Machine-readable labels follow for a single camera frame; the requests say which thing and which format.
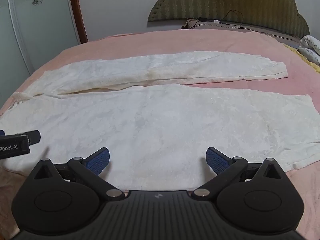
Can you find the white patterned pants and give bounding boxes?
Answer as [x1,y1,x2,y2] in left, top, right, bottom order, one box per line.
[1,51,319,190]

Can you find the white wardrobe with flowers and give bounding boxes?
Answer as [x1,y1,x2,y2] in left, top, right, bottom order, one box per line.
[1,0,80,105]

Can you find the yellow patterned blanket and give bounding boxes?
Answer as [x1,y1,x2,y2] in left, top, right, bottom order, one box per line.
[283,44,320,73]

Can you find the white folded quilt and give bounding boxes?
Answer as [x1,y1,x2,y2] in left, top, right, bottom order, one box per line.
[298,35,320,66]

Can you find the brown wooden wardrobe trim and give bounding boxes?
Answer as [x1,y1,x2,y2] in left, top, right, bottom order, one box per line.
[69,0,88,44]

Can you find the olive green padded headboard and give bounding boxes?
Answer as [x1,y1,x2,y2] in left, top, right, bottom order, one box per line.
[148,0,310,37]

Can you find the black charging cable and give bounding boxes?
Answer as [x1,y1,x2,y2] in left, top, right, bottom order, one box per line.
[198,10,245,28]

